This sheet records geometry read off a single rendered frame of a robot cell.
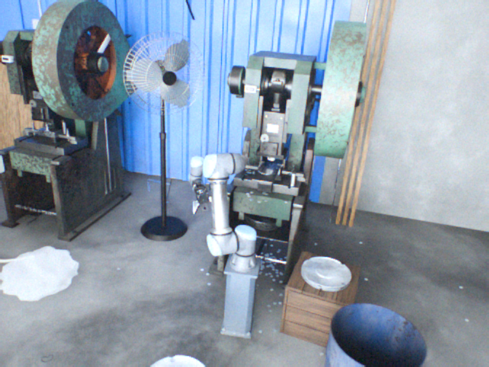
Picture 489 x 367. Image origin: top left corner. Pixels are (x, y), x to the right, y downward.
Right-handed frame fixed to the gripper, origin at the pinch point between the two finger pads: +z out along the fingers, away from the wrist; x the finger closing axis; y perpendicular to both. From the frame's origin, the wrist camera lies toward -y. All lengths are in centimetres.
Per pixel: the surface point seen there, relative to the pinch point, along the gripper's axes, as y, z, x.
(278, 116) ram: 24, -41, 61
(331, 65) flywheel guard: 64, -8, 81
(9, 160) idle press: -4, -132, -128
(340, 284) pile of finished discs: -42, 45, 60
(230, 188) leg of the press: -17.9, -37.9, 22.1
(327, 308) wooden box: -48, 53, 48
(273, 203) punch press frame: -24, -18, 46
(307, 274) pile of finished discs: -41, 32, 46
